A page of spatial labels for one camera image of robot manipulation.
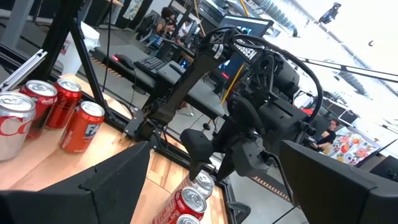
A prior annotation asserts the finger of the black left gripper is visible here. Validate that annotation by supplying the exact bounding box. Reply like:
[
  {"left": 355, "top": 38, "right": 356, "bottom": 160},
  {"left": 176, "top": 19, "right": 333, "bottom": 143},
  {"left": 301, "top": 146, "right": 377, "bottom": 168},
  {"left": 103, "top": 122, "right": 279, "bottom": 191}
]
[
  {"left": 216, "top": 136, "right": 270, "bottom": 182},
  {"left": 180, "top": 129, "right": 215, "bottom": 181}
]

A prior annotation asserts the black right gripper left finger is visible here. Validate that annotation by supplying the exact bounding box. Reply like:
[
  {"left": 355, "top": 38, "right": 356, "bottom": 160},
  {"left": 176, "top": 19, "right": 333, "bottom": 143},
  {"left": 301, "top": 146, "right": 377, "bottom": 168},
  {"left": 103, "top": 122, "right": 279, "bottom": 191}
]
[{"left": 0, "top": 141, "right": 151, "bottom": 224}]

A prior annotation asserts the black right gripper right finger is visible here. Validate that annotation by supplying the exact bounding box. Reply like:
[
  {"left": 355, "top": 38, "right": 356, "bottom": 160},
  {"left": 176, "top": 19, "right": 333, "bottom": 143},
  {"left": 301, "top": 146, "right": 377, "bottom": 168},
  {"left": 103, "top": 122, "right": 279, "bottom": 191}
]
[{"left": 278, "top": 139, "right": 398, "bottom": 224}]

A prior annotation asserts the red Coca-Cola can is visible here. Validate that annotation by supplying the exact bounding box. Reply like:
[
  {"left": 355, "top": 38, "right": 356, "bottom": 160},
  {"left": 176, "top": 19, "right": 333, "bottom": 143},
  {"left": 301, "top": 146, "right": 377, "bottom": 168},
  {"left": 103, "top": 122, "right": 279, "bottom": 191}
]
[
  {"left": 19, "top": 80, "right": 59, "bottom": 140},
  {"left": 151, "top": 185, "right": 208, "bottom": 224}
]

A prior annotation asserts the orange Fanta can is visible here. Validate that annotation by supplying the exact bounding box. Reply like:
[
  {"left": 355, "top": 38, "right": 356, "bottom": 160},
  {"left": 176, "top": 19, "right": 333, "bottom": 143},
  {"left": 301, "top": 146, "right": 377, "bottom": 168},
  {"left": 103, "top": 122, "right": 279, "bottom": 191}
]
[
  {"left": 175, "top": 213, "right": 201, "bottom": 224},
  {"left": 58, "top": 101, "right": 106, "bottom": 154}
]

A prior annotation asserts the red Coke Zero can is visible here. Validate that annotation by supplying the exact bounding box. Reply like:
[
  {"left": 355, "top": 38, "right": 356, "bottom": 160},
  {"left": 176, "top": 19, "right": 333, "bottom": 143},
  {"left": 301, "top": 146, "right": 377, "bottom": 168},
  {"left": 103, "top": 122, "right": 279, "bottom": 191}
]
[{"left": 45, "top": 78, "right": 83, "bottom": 130}]

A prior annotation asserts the black hazard-striped floor mat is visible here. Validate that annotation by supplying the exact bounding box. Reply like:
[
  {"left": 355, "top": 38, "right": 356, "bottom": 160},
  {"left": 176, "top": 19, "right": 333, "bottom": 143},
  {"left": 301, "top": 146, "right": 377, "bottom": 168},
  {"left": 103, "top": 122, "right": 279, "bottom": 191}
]
[{"left": 251, "top": 175, "right": 295, "bottom": 203}]

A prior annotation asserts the person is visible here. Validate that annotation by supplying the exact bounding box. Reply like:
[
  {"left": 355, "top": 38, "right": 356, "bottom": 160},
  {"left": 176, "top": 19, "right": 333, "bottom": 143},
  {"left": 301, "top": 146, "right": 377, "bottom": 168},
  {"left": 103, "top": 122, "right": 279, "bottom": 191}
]
[
  {"left": 155, "top": 6, "right": 177, "bottom": 35},
  {"left": 310, "top": 119, "right": 340, "bottom": 154},
  {"left": 178, "top": 18, "right": 193, "bottom": 38}
]

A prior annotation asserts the colourful floral print cloth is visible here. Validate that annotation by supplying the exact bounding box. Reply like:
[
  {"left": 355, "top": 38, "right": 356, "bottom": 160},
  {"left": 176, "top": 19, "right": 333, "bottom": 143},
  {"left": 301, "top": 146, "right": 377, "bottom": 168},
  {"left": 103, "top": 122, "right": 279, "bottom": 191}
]
[{"left": 323, "top": 132, "right": 382, "bottom": 166}]

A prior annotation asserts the large black monitor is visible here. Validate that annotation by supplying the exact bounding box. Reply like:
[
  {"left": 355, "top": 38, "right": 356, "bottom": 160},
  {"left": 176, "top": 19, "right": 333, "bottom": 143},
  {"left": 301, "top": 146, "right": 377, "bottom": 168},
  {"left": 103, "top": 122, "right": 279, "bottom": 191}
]
[{"left": 369, "top": 155, "right": 398, "bottom": 183}]

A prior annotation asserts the black keyboard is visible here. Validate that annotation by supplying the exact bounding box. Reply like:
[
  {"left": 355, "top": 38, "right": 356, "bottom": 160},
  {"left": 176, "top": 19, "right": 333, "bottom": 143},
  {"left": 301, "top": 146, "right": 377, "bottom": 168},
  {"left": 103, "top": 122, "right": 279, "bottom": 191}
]
[{"left": 133, "top": 55, "right": 169, "bottom": 78}]

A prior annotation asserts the black desk monitor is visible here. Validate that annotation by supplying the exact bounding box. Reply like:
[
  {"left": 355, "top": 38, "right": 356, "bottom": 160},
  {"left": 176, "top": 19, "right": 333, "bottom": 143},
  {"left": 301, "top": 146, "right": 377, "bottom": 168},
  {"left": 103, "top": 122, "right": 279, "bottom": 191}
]
[{"left": 217, "top": 15, "right": 275, "bottom": 82}]

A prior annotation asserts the black computer mouse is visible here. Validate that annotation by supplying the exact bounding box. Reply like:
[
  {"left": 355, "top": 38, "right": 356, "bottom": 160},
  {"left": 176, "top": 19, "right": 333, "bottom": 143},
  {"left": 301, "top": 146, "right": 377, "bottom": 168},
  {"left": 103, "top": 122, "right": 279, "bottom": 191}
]
[{"left": 113, "top": 53, "right": 136, "bottom": 71}]

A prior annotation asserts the black ceiling spotlight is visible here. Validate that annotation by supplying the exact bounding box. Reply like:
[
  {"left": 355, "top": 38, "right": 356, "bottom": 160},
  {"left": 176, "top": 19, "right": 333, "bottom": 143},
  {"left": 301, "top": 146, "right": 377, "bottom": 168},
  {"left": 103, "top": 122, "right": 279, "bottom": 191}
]
[{"left": 318, "top": 2, "right": 342, "bottom": 25}]

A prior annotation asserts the black desk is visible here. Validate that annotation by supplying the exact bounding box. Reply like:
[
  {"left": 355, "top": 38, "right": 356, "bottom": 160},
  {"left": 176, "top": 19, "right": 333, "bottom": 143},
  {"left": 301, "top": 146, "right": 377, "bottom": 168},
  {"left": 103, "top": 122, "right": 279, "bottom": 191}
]
[{"left": 90, "top": 43, "right": 228, "bottom": 121}]

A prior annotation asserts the silver aluminium extrusion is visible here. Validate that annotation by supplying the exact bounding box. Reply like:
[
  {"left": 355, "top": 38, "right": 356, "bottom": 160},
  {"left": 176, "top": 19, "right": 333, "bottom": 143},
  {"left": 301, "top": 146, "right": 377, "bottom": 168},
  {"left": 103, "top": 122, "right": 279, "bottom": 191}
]
[{"left": 0, "top": 49, "right": 48, "bottom": 92}]

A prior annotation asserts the white waste bin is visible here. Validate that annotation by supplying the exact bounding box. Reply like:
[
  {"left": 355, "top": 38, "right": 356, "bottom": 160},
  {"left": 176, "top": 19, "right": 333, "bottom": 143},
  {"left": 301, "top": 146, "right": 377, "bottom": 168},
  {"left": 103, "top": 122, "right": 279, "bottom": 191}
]
[{"left": 57, "top": 21, "right": 101, "bottom": 76}]

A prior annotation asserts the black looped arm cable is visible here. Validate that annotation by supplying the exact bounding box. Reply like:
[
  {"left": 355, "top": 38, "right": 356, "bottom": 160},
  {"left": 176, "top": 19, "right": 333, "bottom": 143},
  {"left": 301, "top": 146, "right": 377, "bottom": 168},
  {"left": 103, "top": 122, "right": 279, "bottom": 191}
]
[{"left": 201, "top": 26, "right": 324, "bottom": 125}]

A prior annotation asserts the black braided cable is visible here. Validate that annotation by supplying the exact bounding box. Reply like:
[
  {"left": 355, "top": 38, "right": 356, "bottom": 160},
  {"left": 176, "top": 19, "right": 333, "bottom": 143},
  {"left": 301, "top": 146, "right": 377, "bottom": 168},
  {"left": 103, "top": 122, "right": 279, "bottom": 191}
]
[{"left": 226, "top": 95, "right": 265, "bottom": 134}]

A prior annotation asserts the wooden shelf black metal frame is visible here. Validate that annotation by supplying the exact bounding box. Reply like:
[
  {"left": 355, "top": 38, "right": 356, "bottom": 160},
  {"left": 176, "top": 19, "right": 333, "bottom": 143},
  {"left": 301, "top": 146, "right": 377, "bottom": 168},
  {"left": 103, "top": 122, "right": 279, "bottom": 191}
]
[{"left": 130, "top": 177, "right": 218, "bottom": 224}]

